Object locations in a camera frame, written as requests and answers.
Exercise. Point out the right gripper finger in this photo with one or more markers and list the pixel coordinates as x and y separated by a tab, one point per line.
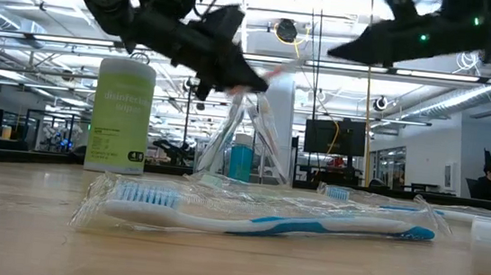
400	5
372	46

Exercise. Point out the orange toothbrush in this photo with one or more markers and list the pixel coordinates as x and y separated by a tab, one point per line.
279	70

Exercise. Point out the purple toothbrush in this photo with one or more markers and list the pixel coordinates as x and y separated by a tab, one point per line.
268	139

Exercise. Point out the green toothbrush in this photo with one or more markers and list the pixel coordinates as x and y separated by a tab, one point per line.
210	180

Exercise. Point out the blue toothbrush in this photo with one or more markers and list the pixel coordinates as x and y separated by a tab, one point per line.
264	225
337	193

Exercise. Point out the black background robot arm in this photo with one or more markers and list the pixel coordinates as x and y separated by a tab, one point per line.
172	148

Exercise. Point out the green disinfecting wipes canister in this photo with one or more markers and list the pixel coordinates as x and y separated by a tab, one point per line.
119	121

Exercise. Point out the long ceiling light strip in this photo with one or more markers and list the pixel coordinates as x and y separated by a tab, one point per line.
78	40

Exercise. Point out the yellow container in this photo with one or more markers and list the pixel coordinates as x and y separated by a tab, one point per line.
6	132

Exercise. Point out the black wall monitor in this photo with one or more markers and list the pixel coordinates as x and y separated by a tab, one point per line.
336	137

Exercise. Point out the black metal table frame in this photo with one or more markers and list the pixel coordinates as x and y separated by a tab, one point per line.
22	157

